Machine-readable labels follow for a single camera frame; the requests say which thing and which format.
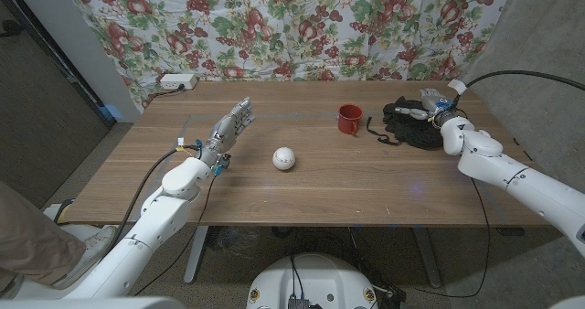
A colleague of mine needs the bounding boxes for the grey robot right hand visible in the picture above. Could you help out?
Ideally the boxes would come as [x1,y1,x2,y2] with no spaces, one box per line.
[394,87,460,126]

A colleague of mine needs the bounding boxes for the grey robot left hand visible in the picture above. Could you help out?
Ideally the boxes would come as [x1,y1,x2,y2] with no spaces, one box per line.
[197,96,256,169]

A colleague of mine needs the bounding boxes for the black shorts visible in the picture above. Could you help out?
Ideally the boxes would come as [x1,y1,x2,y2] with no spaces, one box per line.
[365,95,447,151]

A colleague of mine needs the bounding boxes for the white baseball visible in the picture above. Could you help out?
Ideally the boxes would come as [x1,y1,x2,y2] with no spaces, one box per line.
[272,146,297,171]

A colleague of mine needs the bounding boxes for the white power strip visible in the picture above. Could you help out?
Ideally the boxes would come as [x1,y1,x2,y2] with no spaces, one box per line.
[159,73,199,91]

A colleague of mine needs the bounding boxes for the red mug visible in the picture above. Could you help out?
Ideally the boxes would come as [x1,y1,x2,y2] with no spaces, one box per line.
[337,103,365,136]

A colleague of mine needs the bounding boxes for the grey table leg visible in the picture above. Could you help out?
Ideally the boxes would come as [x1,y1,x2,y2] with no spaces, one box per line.
[413,226,443,288]
[183,225,210,285]

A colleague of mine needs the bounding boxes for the floral fruit print backdrop cloth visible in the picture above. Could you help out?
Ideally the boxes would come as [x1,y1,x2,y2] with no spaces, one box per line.
[61,0,516,112]

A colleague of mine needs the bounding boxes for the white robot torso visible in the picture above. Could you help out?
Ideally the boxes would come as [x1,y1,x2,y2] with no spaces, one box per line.
[246,252,379,309]

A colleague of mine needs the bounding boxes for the white sneaker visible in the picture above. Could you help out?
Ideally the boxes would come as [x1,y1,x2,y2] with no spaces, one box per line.
[48,225,118,291]

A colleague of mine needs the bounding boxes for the black object with yellow edge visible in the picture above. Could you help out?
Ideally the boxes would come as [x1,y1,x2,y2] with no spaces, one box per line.
[53,197,76,227]

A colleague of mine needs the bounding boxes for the person's leg in tan trousers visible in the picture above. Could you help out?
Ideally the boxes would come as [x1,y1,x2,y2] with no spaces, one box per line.
[0,178,88,294]

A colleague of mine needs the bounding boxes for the white cable tag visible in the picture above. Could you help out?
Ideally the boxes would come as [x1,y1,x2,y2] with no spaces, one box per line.
[446,79,468,96]

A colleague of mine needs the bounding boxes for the black power strip cord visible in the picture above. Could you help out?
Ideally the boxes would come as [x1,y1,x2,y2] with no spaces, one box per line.
[144,83,186,104]

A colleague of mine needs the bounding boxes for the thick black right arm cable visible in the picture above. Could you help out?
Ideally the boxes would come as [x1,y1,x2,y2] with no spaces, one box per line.
[452,69,585,107]

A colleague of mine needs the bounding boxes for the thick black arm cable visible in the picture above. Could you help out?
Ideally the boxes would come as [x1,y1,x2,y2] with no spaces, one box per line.
[107,144,202,255]
[452,69,585,107]

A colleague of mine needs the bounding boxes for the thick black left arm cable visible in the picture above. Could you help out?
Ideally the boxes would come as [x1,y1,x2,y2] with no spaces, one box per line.
[107,144,202,255]

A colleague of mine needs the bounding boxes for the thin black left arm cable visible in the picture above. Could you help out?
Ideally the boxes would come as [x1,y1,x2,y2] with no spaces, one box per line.
[132,175,217,297]

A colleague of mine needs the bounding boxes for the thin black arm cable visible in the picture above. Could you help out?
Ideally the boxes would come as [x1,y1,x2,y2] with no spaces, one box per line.
[413,178,491,300]
[132,175,217,297]

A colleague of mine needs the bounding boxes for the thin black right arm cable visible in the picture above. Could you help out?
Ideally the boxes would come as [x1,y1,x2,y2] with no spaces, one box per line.
[413,178,491,300]

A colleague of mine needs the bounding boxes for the black door handle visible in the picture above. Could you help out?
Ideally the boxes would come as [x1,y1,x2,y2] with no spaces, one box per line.
[0,19,24,38]

